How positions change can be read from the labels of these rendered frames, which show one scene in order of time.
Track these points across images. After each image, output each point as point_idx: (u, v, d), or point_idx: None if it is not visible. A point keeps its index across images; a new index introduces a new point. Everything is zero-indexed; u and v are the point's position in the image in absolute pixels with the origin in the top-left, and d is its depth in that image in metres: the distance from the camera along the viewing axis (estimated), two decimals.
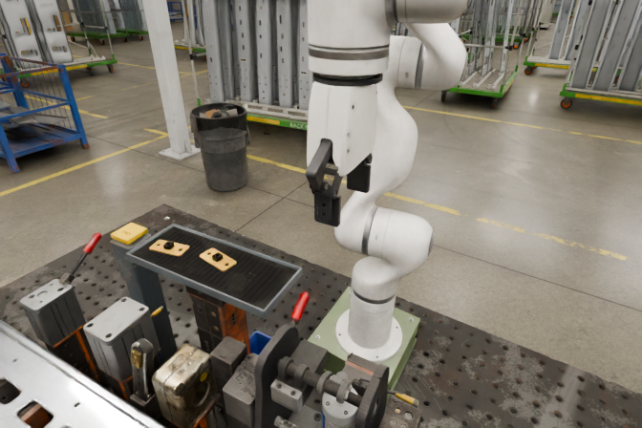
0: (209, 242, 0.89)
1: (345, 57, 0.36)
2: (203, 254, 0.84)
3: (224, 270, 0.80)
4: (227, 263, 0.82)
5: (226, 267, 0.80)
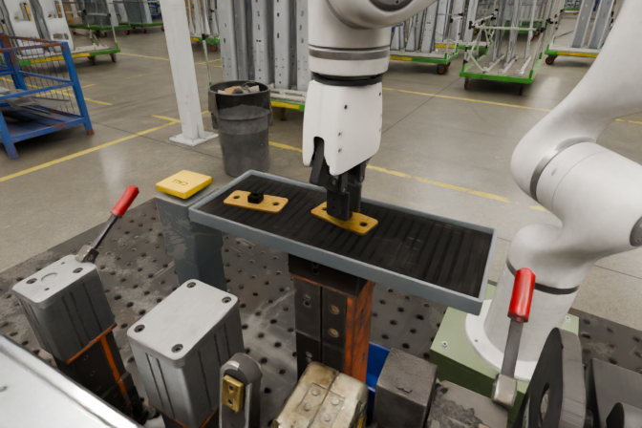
0: (316, 193, 0.56)
1: (337, 57, 0.37)
2: (316, 209, 0.51)
3: (363, 234, 0.46)
4: (364, 223, 0.48)
5: (366, 228, 0.47)
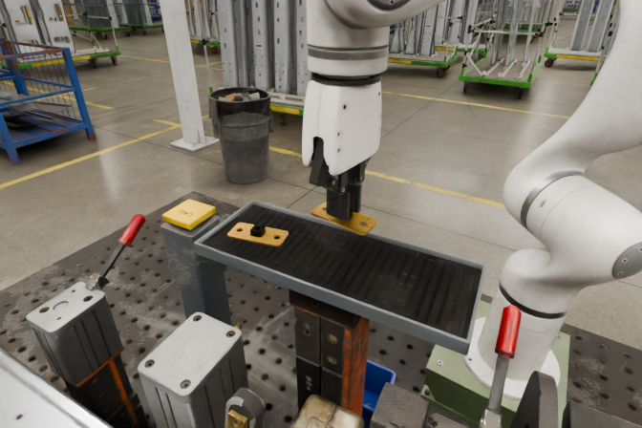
0: (315, 225, 0.58)
1: (335, 57, 0.37)
2: (316, 209, 0.51)
3: (363, 233, 0.46)
4: (364, 223, 0.48)
5: (366, 228, 0.47)
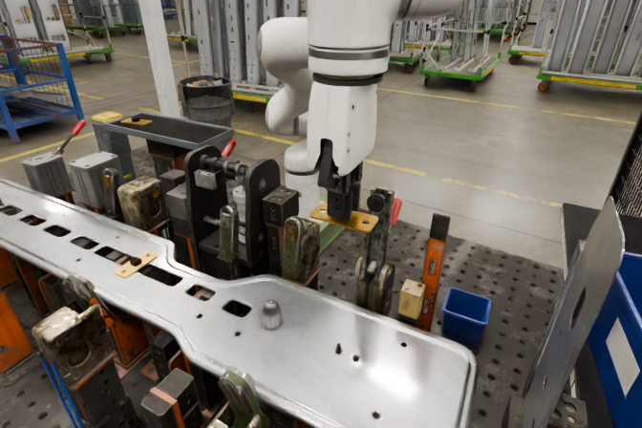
0: (167, 119, 1.15)
1: (345, 57, 0.36)
2: (314, 212, 0.50)
3: (369, 231, 0.47)
4: (365, 221, 0.49)
5: (370, 225, 0.47)
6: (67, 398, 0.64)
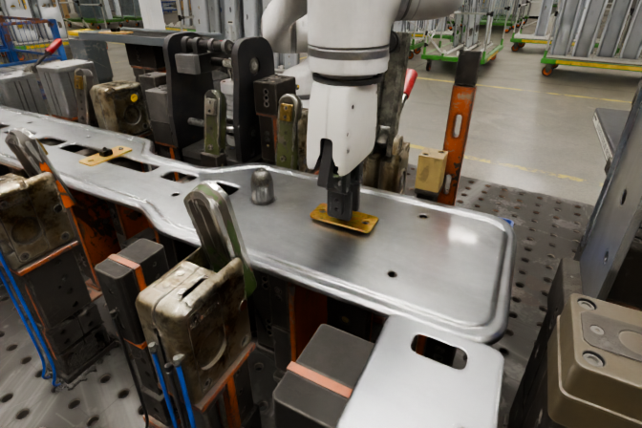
0: (151, 32, 1.04)
1: (345, 57, 0.36)
2: (314, 212, 0.50)
3: (369, 231, 0.47)
4: (365, 221, 0.49)
5: (370, 225, 0.47)
6: (12, 286, 0.52)
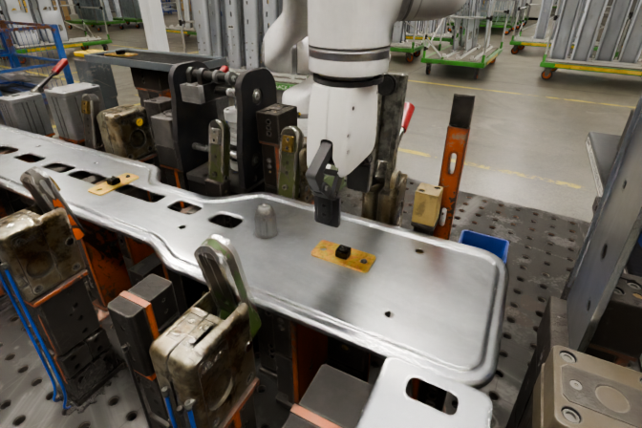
0: (155, 53, 1.06)
1: (345, 59, 0.36)
2: (315, 250, 0.53)
3: (366, 271, 0.49)
4: (364, 259, 0.51)
5: (368, 266, 0.50)
6: (27, 316, 0.55)
